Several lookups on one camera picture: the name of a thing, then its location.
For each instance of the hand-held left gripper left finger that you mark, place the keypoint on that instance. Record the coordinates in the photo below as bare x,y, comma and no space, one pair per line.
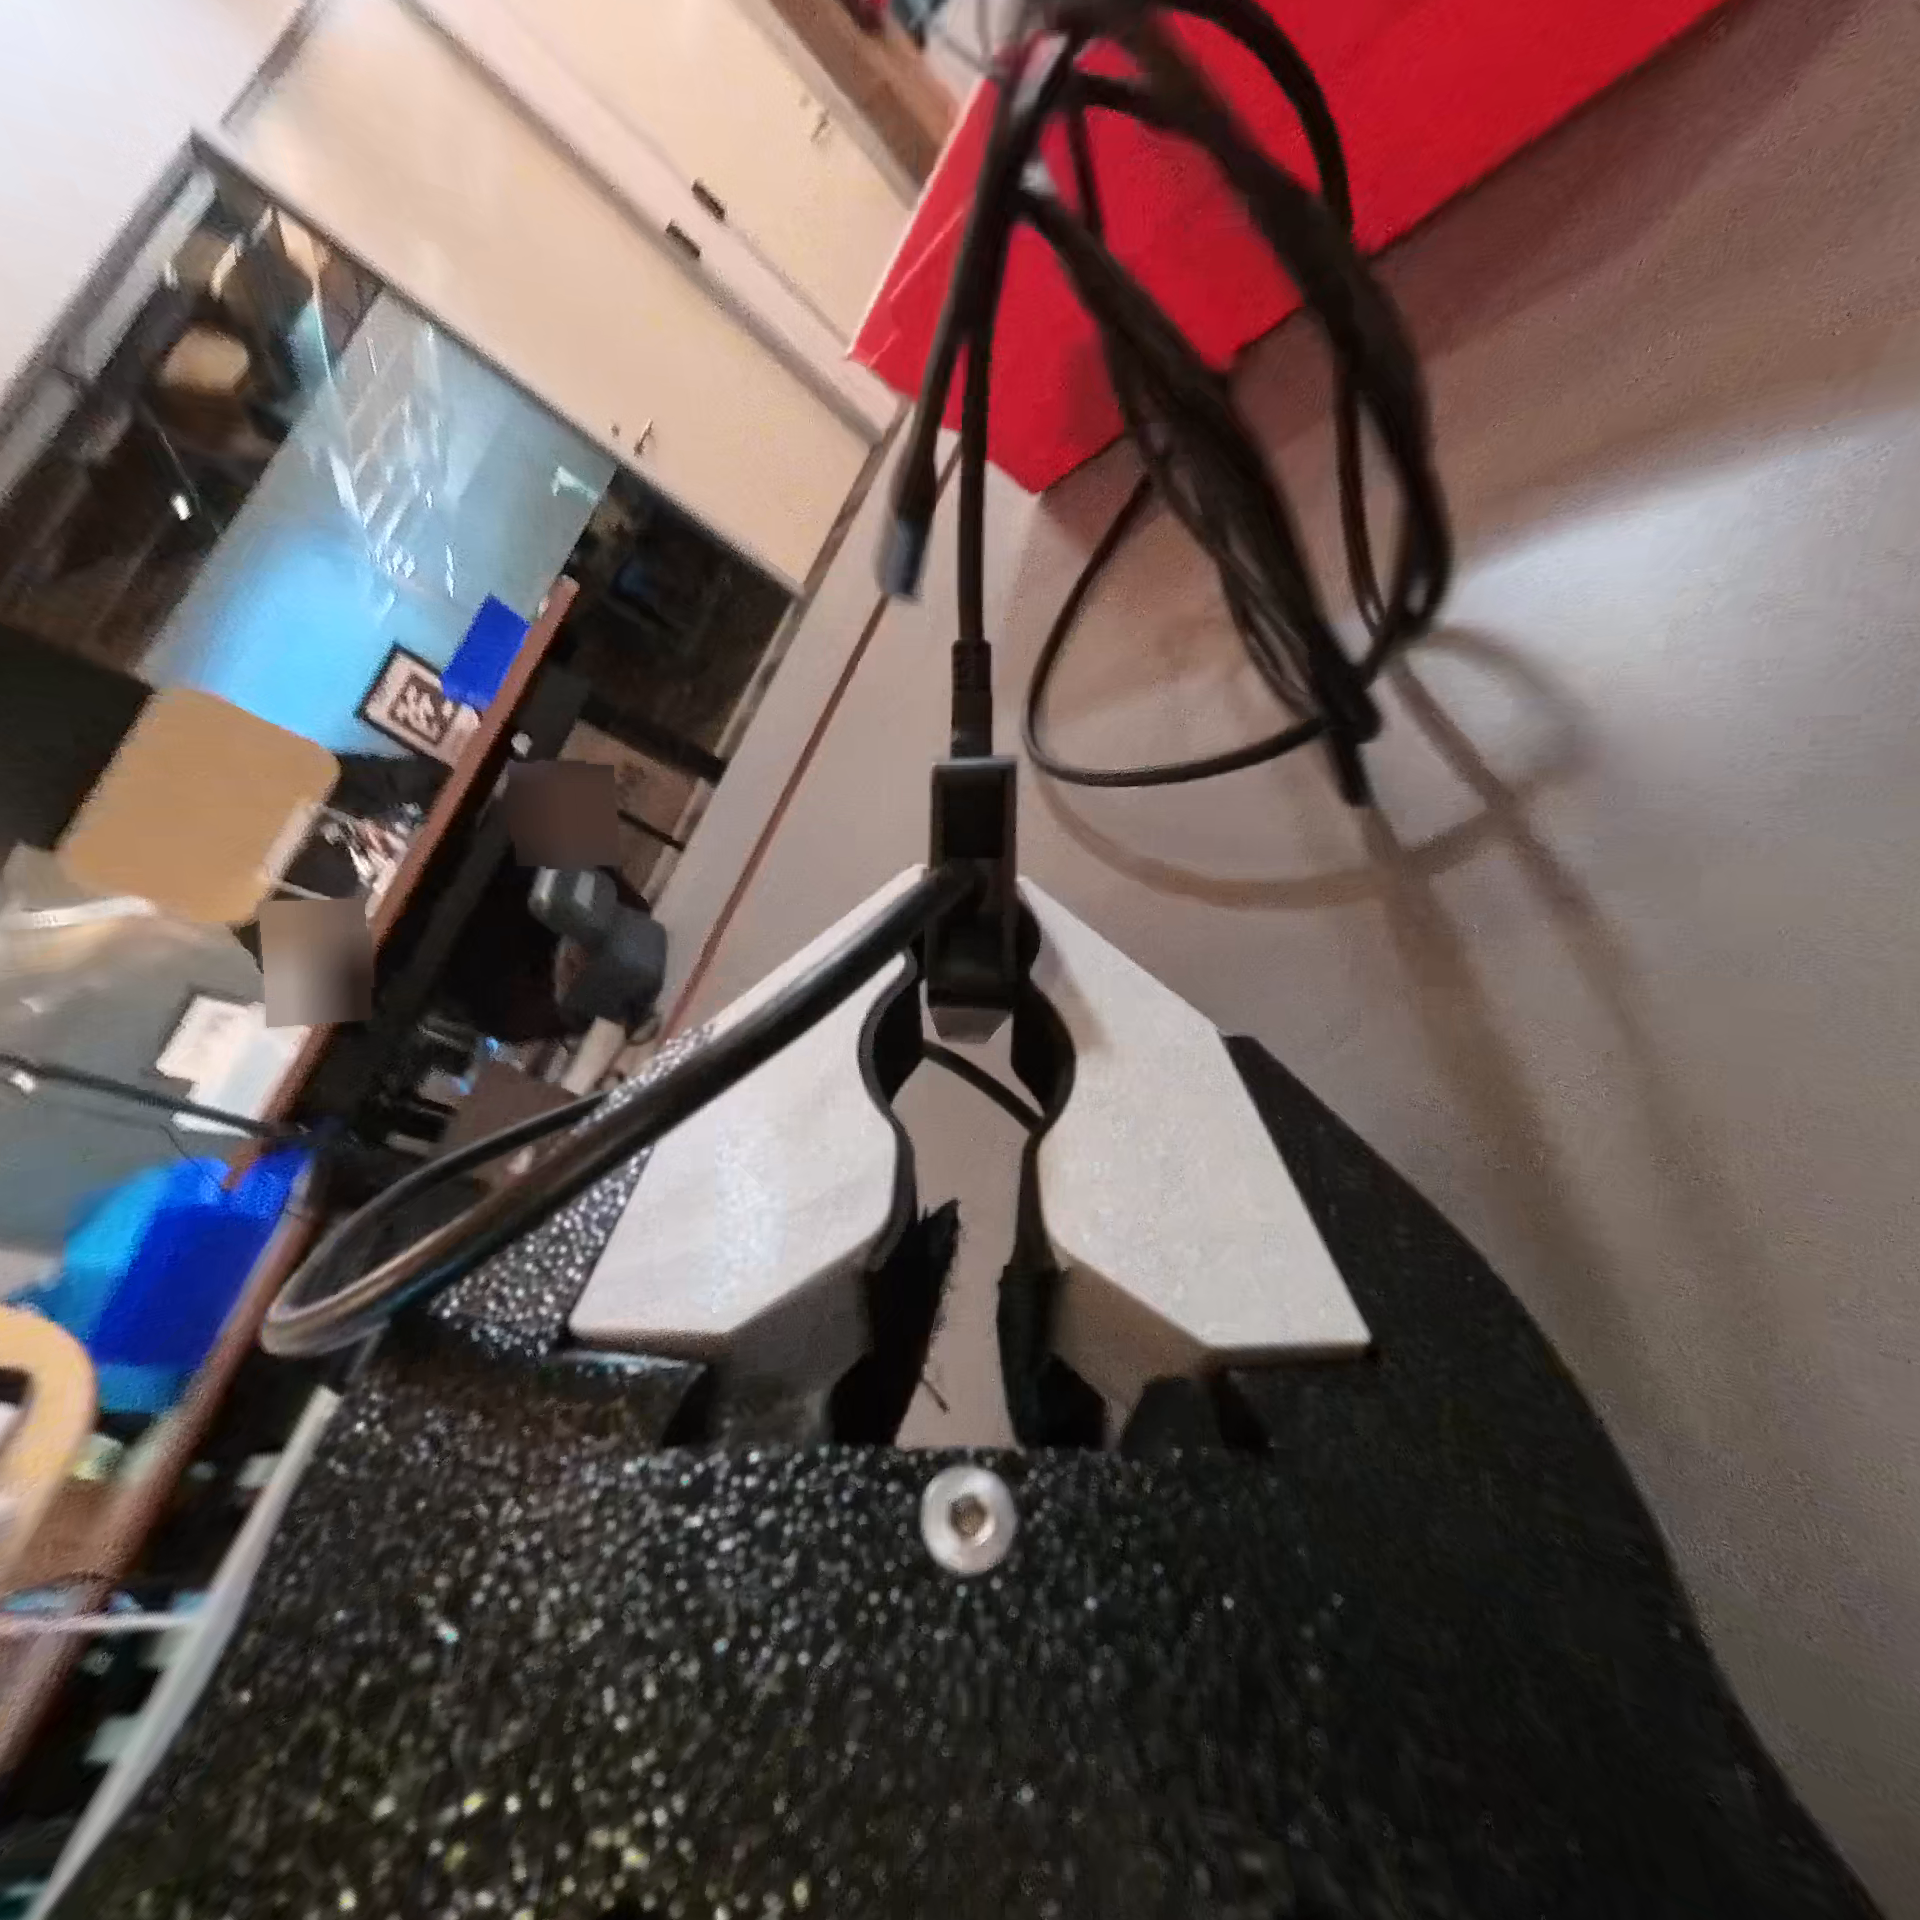
735,1215

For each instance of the blue storage bin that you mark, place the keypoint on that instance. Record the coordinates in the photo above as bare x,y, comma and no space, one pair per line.
166,1259

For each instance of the black slim usb hub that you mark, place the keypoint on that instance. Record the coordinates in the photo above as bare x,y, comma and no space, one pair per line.
973,840

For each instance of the white double door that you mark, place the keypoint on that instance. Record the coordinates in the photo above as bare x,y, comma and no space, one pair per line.
676,90

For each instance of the red plastic bin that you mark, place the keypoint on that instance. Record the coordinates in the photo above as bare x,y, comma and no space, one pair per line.
1172,225

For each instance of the clear plastic bin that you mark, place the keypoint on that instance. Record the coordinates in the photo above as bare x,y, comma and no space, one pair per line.
90,974

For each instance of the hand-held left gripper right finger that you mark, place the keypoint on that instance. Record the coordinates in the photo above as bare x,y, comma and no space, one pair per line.
1184,1185

